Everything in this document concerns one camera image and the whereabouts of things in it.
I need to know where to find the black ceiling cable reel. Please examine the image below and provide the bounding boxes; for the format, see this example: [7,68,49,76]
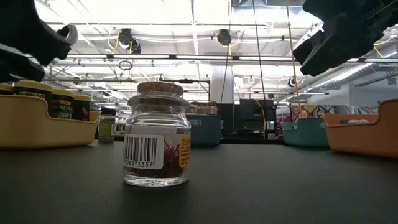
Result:
[118,27,142,54]
[216,29,233,47]

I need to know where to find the round silver air duct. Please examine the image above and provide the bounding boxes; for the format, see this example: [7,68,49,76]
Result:
[310,62,398,91]

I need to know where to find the white building pillar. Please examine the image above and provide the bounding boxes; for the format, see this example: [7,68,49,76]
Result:
[210,65,234,104]

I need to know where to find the coral orange plastic bin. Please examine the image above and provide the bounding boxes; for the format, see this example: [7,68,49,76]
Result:
[323,98,398,160]

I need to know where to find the yellow plastic bin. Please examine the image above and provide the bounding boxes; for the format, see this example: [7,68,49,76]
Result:
[0,95,102,150]

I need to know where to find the colourful patterned cloth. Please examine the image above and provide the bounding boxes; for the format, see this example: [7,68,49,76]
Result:
[289,104,379,121]

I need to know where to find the yellow lid chili onion jar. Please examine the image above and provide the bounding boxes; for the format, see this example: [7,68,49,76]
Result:
[71,94,92,122]
[50,88,75,120]
[0,82,16,96]
[14,80,53,116]

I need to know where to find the long horizontal overhead rail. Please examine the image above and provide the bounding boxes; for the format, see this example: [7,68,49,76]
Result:
[63,52,398,63]

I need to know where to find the teal plastic bin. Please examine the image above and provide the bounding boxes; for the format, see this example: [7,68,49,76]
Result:
[280,117,330,149]

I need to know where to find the yellow extension cord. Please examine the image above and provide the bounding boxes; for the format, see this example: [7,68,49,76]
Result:
[285,4,303,108]

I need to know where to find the dark blue plastic bin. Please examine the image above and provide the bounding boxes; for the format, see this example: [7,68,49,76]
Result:
[188,113,224,147]

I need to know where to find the grey ceiling pipe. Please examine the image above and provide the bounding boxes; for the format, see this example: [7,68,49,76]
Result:
[45,77,137,83]

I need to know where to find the black lid green herb jar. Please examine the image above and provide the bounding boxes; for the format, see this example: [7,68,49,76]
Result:
[98,107,117,144]

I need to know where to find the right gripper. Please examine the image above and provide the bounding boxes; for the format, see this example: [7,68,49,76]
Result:
[293,0,398,77]

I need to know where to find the black computer tower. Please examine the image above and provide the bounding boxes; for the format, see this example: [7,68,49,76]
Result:
[217,98,282,140]

